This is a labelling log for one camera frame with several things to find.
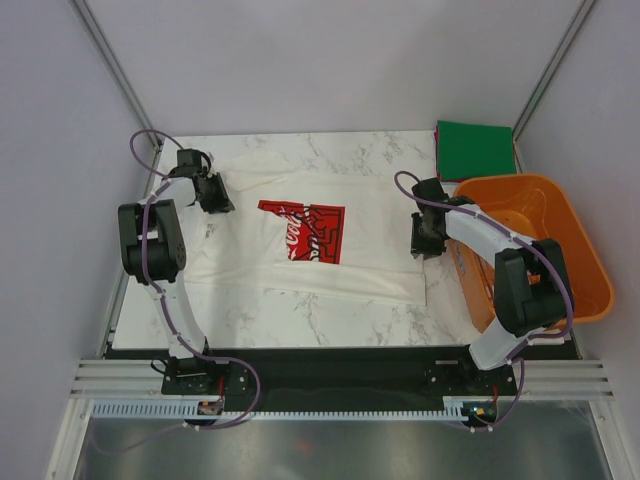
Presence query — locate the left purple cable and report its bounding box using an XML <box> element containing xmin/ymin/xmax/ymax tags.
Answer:
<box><xmin>128</xmin><ymin>129</ymin><xmax>264</xmax><ymax>456</ymax></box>

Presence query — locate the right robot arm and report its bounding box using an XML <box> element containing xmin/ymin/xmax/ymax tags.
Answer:
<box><xmin>411</xmin><ymin>196</ymin><xmax>574</xmax><ymax>394</ymax></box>

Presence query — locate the folded red t-shirt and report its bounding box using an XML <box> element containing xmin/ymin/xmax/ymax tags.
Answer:
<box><xmin>434</xmin><ymin>125</ymin><xmax>441</xmax><ymax>180</ymax></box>

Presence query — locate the white coca-cola t-shirt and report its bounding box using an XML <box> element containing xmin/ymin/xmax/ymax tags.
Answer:
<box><xmin>183</xmin><ymin>156</ymin><xmax>426</xmax><ymax>305</ymax></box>

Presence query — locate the white slotted cable duct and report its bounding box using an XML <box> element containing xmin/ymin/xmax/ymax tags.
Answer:
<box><xmin>91</xmin><ymin>397</ymin><xmax>495</xmax><ymax>422</ymax></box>

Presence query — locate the orange plastic basket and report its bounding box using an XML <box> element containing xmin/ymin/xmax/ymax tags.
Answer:
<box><xmin>449</xmin><ymin>174</ymin><xmax>615</xmax><ymax>333</ymax></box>

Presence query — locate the left aluminium frame post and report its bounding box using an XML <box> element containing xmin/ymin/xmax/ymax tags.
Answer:
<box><xmin>68</xmin><ymin>0</ymin><xmax>153</xmax><ymax>129</ymax></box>

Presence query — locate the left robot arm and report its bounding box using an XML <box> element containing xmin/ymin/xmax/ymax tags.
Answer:
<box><xmin>117</xmin><ymin>170</ymin><xmax>234</xmax><ymax>393</ymax></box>

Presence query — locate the right aluminium frame post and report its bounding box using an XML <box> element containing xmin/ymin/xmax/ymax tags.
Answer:
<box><xmin>512</xmin><ymin>0</ymin><xmax>599</xmax><ymax>144</ymax></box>

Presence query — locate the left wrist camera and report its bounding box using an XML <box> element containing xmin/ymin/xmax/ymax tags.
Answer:
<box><xmin>177</xmin><ymin>149</ymin><xmax>212</xmax><ymax>175</ymax></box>

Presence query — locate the purple cable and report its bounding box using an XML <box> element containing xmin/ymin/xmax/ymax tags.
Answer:
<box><xmin>128</xmin><ymin>129</ymin><xmax>264</xmax><ymax>456</ymax></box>
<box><xmin>393</xmin><ymin>170</ymin><xmax>574</xmax><ymax>434</ymax></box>

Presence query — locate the aluminium frame post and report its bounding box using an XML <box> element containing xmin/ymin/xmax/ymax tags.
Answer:
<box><xmin>68</xmin><ymin>0</ymin><xmax>153</xmax><ymax>129</ymax></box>
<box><xmin>512</xmin><ymin>0</ymin><xmax>599</xmax><ymax>144</ymax></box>

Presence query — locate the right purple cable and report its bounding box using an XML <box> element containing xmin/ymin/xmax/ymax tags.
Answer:
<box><xmin>393</xmin><ymin>170</ymin><xmax>574</xmax><ymax>434</ymax></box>

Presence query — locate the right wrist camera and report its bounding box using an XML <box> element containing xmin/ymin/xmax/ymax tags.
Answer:
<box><xmin>411</xmin><ymin>177</ymin><xmax>449</xmax><ymax>203</ymax></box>

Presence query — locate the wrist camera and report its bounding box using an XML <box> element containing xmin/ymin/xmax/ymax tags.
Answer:
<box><xmin>411</xmin><ymin>177</ymin><xmax>449</xmax><ymax>203</ymax></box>
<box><xmin>177</xmin><ymin>149</ymin><xmax>212</xmax><ymax>175</ymax></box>

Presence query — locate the folded green t-shirt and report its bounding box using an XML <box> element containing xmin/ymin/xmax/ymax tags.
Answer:
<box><xmin>437</xmin><ymin>120</ymin><xmax>516</xmax><ymax>182</ymax></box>

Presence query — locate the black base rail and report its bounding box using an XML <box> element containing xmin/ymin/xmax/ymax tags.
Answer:
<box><xmin>162</xmin><ymin>346</ymin><xmax>516</xmax><ymax>412</ymax></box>

